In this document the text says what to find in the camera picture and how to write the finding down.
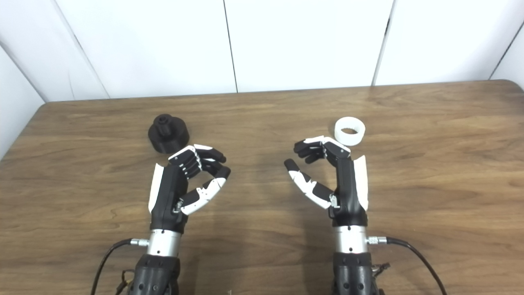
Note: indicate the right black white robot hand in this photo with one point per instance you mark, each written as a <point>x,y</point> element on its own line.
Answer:
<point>348,192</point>

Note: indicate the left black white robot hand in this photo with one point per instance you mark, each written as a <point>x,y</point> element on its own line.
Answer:
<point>168,192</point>

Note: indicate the round black plastic part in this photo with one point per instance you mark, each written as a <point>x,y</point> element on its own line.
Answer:
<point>172,137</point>

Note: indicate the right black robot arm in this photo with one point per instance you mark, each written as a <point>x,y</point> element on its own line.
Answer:
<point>352,274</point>

